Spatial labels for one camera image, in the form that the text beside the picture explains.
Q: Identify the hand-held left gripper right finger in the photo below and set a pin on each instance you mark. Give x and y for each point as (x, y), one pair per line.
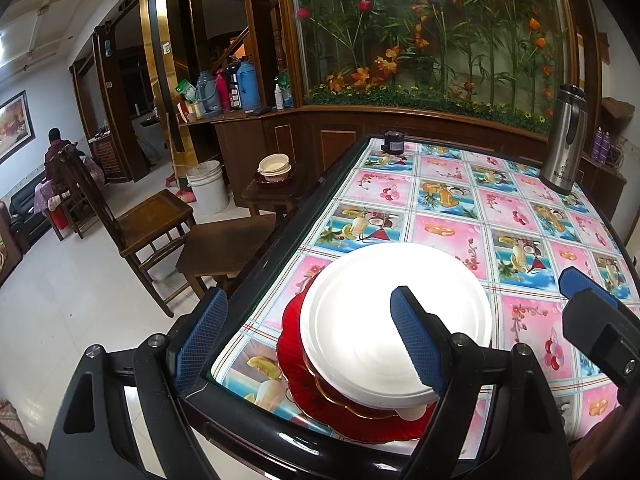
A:
(417, 340)

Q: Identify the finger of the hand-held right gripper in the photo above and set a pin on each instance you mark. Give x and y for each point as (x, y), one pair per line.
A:
(600, 340)
(585, 280)

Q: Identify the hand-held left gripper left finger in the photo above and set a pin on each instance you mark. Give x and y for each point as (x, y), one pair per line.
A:
(200, 340)

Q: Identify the large white bowl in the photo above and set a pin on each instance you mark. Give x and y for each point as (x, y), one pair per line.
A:
(360, 310)

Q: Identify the red glass plate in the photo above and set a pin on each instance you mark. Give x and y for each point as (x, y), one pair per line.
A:
(340, 400)
(295, 360)

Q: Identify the person's right forearm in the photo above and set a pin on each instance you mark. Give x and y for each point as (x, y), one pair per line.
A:
(610, 450)

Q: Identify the square wooden stool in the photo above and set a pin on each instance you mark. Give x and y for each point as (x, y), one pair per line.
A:
(225, 245)

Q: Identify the black dining table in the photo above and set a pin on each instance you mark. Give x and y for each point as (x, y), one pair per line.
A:
(260, 425)

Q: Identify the fruit print tablecloth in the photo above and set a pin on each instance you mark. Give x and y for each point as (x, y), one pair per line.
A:
(450, 230)

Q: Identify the steel thermos jug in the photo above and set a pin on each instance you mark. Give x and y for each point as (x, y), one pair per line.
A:
(562, 150)

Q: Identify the wooden chair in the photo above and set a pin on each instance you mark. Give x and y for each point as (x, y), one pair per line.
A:
(150, 215)

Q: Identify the white plastic bucket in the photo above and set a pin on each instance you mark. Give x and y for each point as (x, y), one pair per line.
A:
(207, 190)

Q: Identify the small wooden stool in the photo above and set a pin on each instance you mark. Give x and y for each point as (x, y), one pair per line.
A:
(275, 195)

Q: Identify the brown corner shelf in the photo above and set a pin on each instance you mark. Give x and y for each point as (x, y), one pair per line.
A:
(615, 112)

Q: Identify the dark red dish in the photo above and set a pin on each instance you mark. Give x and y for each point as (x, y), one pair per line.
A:
(287, 180)

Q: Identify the small cream bowl stack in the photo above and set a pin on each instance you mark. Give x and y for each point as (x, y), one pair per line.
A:
(274, 166)

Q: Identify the small dark jar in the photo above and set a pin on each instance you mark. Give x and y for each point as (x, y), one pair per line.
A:
(393, 144)

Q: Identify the black sofa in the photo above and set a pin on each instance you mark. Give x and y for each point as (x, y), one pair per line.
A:
(22, 220)

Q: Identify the wooden cabinet counter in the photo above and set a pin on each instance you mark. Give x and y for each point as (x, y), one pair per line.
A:
(325, 135)

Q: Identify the grey-blue thermos flask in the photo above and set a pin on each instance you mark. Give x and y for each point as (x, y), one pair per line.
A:
(207, 92)

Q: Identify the red thermos flask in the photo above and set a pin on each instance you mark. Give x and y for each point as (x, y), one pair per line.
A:
(222, 92)

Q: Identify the green packet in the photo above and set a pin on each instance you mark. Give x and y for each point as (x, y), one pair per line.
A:
(186, 91)

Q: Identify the white spray bottle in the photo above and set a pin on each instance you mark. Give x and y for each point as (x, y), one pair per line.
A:
(278, 97)

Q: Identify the black thermos flask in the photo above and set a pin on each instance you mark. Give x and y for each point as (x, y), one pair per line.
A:
(234, 87)

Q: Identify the blue thermos flask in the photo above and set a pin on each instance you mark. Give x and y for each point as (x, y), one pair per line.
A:
(248, 85)

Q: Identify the clear green bottle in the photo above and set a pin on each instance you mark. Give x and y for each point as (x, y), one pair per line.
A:
(286, 92)

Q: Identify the glass flower display case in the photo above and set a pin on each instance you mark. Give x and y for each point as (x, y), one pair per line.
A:
(425, 60)

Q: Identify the framed wall painting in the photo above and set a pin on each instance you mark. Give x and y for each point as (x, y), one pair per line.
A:
(15, 127)

